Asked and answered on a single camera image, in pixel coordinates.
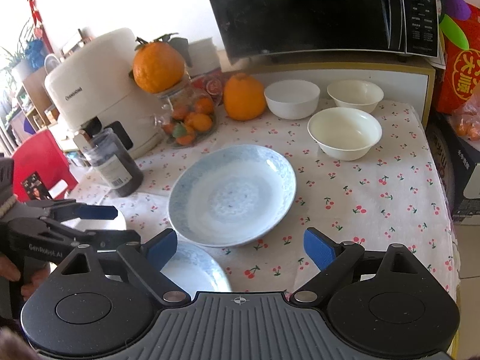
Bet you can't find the white plate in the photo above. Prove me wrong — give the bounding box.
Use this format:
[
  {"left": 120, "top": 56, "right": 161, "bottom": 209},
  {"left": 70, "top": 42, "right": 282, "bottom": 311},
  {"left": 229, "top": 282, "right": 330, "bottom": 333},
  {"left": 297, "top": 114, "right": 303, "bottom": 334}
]
[{"left": 61, "top": 210, "right": 127, "bottom": 232}]

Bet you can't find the large blue patterned plate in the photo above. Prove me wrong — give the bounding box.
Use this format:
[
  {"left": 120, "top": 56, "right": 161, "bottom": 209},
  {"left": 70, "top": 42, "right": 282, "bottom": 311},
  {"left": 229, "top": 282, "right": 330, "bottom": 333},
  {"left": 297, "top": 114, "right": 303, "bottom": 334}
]
[{"left": 168, "top": 145, "right": 297, "bottom": 248}]

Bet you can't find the cream bowl front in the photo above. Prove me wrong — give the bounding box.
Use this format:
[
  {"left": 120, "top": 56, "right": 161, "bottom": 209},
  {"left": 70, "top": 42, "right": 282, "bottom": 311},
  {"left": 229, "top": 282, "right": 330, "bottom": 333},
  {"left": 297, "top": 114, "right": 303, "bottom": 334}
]
[{"left": 307, "top": 107, "right": 383, "bottom": 161}]

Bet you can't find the cream bowl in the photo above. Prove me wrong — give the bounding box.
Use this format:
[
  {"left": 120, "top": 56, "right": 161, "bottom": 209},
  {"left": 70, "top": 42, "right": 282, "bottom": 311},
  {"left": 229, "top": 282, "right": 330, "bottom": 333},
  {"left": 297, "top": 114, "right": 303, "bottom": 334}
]
[
  {"left": 307, "top": 107, "right": 383, "bottom": 161},
  {"left": 327, "top": 80, "right": 384, "bottom": 114}
]

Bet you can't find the cream bowl back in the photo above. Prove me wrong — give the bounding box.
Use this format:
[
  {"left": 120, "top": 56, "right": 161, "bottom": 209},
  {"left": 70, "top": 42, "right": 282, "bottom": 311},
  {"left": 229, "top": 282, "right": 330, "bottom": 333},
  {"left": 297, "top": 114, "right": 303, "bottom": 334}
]
[{"left": 327, "top": 80, "right": 384, "bottom": 114}]

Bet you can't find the white glass bowl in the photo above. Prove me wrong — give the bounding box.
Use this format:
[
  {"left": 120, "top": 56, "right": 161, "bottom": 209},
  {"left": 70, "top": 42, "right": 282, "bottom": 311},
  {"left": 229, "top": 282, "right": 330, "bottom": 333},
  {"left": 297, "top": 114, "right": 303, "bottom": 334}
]
[{"left": 264, "top": 80, "right": 320, "bottom": 120}]

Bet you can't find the stack of white paper bowls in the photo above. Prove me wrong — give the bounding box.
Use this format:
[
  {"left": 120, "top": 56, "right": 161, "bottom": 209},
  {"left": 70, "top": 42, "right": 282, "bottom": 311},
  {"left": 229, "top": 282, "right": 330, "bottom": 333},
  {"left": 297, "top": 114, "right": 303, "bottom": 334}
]
[{"left": 187, "top": 37, "right": 221, "bottom": 77}]

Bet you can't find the person's left hand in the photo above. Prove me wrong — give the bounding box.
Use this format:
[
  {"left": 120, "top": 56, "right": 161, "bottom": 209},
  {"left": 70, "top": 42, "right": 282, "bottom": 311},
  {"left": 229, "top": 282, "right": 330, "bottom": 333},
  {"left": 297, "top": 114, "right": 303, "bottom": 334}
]
[{"left": 0, "top": 254, "right": 50, "bottom": 301}]

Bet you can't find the red plastic stool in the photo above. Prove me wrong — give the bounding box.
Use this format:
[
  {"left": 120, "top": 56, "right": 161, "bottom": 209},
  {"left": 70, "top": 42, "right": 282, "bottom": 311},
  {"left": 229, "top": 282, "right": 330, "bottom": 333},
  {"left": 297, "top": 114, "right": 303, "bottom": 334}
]
[{"left": 11, "top": 129, "right": 78, "bottom": 203}]

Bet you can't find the cherry print tablecloth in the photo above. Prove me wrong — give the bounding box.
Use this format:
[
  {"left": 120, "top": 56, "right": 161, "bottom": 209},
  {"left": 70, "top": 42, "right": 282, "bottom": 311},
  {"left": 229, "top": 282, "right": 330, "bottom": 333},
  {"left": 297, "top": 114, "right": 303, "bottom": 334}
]
[{"left": 72, "top": 101, "right": 459, "bottom": 295}]

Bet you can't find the white air fryer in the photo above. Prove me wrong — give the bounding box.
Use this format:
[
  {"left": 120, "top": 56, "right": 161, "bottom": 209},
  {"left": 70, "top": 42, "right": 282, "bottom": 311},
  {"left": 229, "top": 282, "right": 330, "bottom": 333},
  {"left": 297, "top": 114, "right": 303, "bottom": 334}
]
[{"left": 45, "top": 28, "right": 162, "bottom": 158}]

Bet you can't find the glass jar of tangerines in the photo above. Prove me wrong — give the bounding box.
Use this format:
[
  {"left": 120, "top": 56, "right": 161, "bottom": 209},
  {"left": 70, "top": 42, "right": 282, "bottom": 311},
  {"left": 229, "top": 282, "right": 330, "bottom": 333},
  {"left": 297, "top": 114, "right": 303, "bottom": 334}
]
[{"left": 152, "top": 75, "right": 216, "bottom": 147}]

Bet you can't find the black white cardboard box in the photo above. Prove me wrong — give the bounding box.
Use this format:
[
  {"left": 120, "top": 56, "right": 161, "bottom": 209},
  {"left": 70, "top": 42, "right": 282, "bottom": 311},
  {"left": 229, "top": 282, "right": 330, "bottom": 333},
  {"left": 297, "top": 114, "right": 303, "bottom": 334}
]
[{"left": 425, "top": 111, "right": 479, "bottom": 226}]

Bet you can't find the orange on jar top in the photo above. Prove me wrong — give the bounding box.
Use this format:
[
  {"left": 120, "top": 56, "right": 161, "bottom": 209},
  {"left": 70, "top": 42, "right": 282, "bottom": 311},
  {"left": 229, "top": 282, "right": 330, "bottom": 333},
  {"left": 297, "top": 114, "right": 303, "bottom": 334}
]
[{"left": 129, "top": 33, "right": 186, "bottom": 94}]

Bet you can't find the red hanging decoration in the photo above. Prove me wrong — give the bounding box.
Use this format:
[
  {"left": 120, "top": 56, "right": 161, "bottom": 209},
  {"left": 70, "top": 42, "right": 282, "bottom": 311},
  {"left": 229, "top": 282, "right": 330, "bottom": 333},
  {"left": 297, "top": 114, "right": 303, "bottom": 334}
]
[{"left": 27, "top": 0, "right": 44, "bottom": 39}]

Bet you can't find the red round tin can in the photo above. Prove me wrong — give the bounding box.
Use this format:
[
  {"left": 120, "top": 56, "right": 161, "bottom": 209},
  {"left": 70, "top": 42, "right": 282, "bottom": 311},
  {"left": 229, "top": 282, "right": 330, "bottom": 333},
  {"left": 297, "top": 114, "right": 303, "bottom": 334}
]
[{"left": 191, "top": 71, "right": 226, "bottom": 105}]

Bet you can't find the large orange on table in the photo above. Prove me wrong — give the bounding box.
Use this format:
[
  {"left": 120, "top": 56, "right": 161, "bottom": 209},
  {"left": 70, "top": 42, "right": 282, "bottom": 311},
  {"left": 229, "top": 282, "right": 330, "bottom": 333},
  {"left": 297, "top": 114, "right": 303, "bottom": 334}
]
[{"left": 223, "top": 73, "right": 267, "bottom": 121}]

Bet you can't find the plastic bag of tangerines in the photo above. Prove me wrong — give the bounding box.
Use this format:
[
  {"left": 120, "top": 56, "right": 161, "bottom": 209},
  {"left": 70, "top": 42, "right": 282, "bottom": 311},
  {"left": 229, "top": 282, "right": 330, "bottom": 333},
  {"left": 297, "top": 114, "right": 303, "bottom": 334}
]
[{"left": 451, "top": 94, "right": 480, "bottom": 141}]

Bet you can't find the white wooden microwave stand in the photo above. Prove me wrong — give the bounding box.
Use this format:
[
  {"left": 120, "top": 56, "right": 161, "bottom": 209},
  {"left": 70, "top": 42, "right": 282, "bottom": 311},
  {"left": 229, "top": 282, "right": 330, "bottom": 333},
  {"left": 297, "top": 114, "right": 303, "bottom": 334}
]
[{"left": 217, "top": 50, "right": 435, "bottom": 125}]

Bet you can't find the black microwave oven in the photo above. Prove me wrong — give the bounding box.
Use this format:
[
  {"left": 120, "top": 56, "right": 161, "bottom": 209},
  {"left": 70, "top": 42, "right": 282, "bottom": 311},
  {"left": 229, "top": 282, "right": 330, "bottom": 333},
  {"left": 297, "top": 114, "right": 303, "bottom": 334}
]
[{"left": 210, "top": 0, "right": 439, "bottom": 59}]

